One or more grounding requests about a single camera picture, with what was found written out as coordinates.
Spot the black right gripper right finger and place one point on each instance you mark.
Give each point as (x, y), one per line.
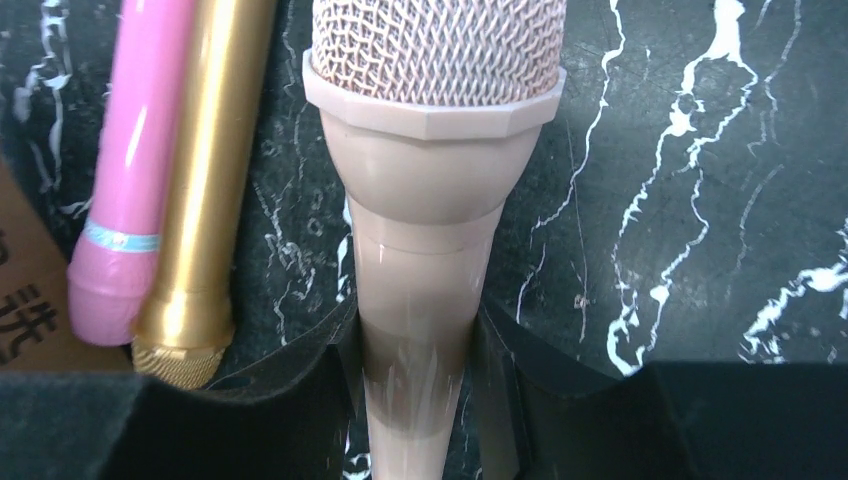
(542, 415)

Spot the beige microphone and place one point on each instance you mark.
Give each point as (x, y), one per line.
(430, 112)

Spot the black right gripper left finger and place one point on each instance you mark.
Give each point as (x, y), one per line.
(284, 417)

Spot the gold microphone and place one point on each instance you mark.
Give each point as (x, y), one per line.
(185, 323)

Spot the pink microphone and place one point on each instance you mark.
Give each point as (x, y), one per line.
(114, 259)

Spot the brown cardboard box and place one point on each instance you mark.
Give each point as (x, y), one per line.
(36, 334)

